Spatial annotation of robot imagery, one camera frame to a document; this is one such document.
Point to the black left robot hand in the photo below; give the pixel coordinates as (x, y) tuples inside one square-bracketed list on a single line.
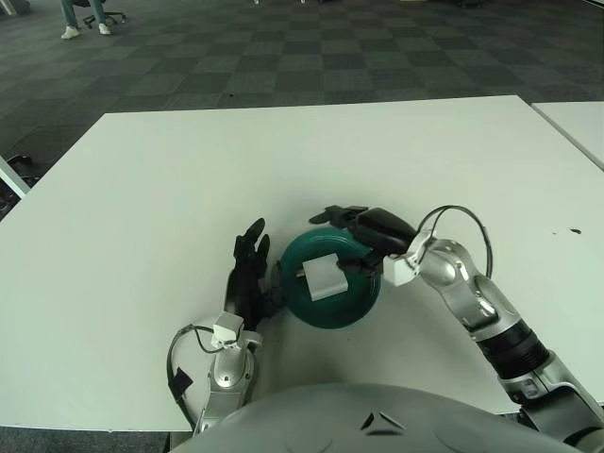
[(243, 288)]

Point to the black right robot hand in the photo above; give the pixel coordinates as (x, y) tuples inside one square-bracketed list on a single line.
[(382, 229)]

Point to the white charger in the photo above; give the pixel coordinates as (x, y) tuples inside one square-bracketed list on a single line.
[(323, 278)]

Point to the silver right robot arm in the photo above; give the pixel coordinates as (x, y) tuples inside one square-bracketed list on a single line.
[(472, 292)]

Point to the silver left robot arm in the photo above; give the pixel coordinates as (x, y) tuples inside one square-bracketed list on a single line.
[(229, 373)]

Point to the green plate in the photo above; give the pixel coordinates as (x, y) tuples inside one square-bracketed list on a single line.
[(330, 313)]

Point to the grey robot torso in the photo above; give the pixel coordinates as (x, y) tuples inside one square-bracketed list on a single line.
[(377, 424)]

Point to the white neighbouring table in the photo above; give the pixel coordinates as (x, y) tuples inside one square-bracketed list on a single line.
[(575, 122)]

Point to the dark clutter under side table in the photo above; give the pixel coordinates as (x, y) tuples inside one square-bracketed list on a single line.
[(21, 161)]

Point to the white side table edge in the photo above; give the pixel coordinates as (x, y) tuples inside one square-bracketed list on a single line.
[(11, 177)]

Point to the black office chair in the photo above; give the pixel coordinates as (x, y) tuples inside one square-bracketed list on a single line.
[(106, 16)]

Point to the person in jeans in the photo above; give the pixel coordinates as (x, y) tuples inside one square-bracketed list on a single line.
[(71, 19)]

